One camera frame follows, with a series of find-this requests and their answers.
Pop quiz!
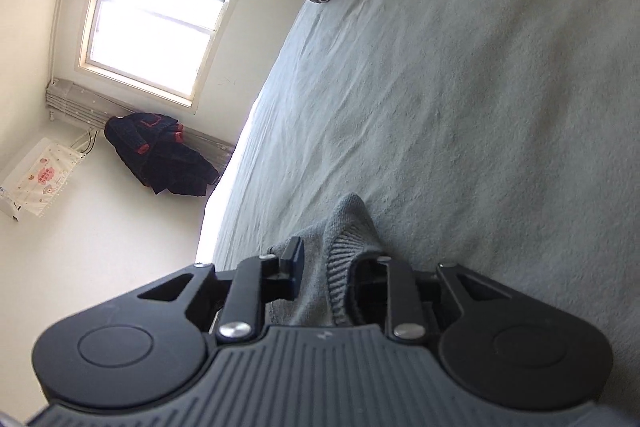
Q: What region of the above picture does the grey knitted sweater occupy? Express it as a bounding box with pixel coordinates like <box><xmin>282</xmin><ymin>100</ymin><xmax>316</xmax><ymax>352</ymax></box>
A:
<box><xmin>267</xmin><ymin>193</ymin><xmax>387</xmax><ymax>327</ymax></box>

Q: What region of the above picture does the dark navy hanging coat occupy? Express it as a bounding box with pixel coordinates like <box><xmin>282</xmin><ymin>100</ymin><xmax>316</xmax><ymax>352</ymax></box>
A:
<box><xmin>104</xmin><ymin>113</ymin><xmax>219</xmax><ymax>197</ymax></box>

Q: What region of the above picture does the grey bed sheet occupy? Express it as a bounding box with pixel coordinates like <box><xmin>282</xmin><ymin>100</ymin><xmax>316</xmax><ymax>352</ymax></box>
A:
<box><xmin>196</xmin><ymin>0</ymin><xmax>639</xmax><ymax>409</ymax></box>

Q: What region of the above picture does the white covered air conditioner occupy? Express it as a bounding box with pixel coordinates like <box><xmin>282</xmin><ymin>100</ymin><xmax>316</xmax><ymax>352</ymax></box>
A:
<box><xmin>1</xmin><ymin>138</ymin><xmax>85</xmax><ymax>222</ymax></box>

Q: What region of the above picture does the grey radiator under window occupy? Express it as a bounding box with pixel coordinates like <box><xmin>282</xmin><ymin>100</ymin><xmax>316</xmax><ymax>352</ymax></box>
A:
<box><xmin>44</xmin><ymin>78</ymin><xmax>234</xmax><ymax>172</ymax></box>

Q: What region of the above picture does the bright window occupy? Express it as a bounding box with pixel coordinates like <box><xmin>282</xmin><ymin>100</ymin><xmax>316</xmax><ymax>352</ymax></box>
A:
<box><xmin>79</xmin><ymin>0</ymin><xmax>231</xmax><ymax>108</ymax></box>

